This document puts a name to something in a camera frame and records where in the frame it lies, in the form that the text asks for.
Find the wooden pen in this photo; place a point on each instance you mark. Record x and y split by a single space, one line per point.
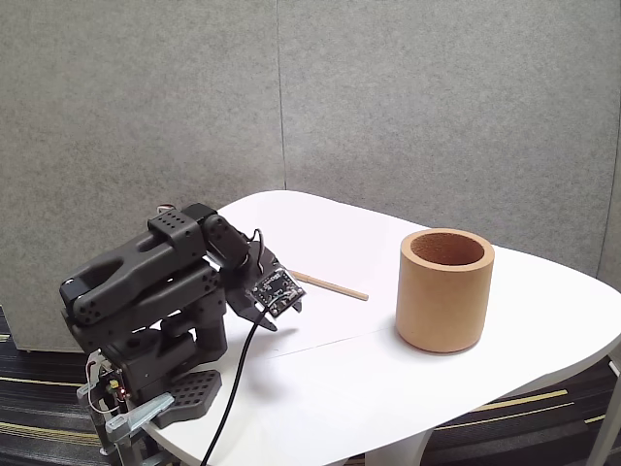
335 287

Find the brown cylindrical pen holder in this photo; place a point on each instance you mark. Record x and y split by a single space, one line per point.
444 301

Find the grey metal table clamp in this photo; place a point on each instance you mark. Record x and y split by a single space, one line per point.
145 411

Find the white table leg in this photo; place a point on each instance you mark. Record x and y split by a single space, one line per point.
388 451
601 437

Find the bare camera circuit board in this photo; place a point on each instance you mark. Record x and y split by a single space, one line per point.
279 291

